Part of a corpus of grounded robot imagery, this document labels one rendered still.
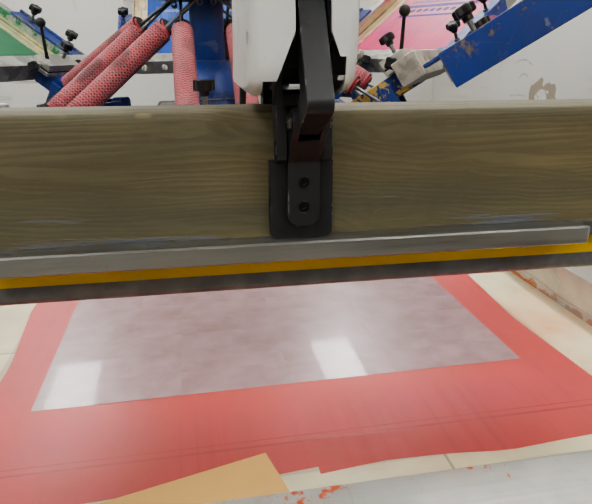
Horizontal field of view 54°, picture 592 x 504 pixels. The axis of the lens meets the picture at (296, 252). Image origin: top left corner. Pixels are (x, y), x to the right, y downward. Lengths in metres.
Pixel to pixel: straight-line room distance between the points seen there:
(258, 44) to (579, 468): 0.23
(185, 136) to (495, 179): 0.17
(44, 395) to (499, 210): 0.31
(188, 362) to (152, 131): 0.21
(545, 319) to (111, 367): 0.35
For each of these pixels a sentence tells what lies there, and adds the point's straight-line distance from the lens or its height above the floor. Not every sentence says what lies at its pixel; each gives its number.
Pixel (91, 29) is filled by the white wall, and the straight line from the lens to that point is 4.95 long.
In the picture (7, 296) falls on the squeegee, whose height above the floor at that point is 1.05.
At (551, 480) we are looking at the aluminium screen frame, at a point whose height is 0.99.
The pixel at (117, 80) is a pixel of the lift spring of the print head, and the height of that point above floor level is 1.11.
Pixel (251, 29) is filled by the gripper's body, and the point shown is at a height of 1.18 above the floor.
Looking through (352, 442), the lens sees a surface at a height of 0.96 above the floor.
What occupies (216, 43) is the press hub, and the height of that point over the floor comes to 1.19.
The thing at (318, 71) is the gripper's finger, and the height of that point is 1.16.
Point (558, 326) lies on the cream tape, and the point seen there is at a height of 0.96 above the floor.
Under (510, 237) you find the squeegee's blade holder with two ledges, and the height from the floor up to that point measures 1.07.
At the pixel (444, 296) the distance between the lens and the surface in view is 0.55.
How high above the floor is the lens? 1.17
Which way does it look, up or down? 19 degrees down
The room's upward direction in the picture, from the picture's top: 1 degrees counter-clockwise
